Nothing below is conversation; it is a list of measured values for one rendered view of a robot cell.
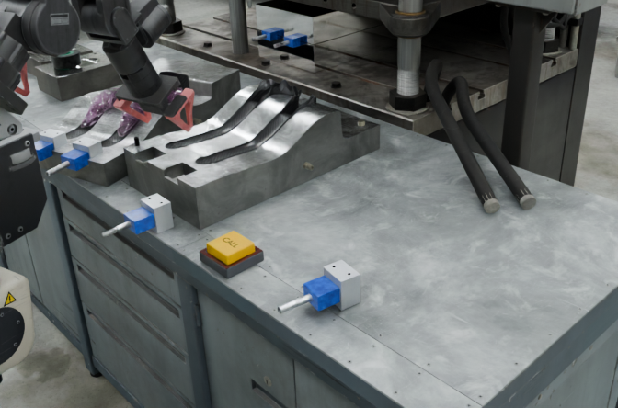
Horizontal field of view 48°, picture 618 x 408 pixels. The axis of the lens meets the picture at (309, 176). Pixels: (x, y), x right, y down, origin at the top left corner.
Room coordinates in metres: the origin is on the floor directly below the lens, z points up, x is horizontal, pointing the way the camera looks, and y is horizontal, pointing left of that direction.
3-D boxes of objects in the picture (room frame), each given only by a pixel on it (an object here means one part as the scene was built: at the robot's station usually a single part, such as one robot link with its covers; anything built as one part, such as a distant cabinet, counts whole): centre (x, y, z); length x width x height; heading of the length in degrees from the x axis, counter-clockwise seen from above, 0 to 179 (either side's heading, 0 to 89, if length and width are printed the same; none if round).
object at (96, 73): (1.98, 0.66, 0.84); 0.20 x 0.15 x 0.07; 132
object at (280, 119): (1.39, 0.13, 0.92); 0.35 x 0.16 x 0.09; 132
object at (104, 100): (1.59, 0.41, 0.90); 0.26 x 0.18 x 0.08; 149
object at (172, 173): (1.20, 0.25, 0.87); 0.05 x 0.05 x 0.04; 42
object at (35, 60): (2.15, 0.77, 0.83); 0.17 x 0.13 x 0.06; 132
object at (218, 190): (1.39, 0.11, 0.87); 0.50 x 0.26 x 0.14; 132
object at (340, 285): (0.88, 0.00, 0.83); 0.13 x 0.05 x 0.05; 121
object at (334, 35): (2.33, -0.13, 0.87); 0.50 x 0.27 x 0.17; 132
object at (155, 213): (1.12, 0.32, 0.83); 0.13 x 0.05 x 0.05; 130
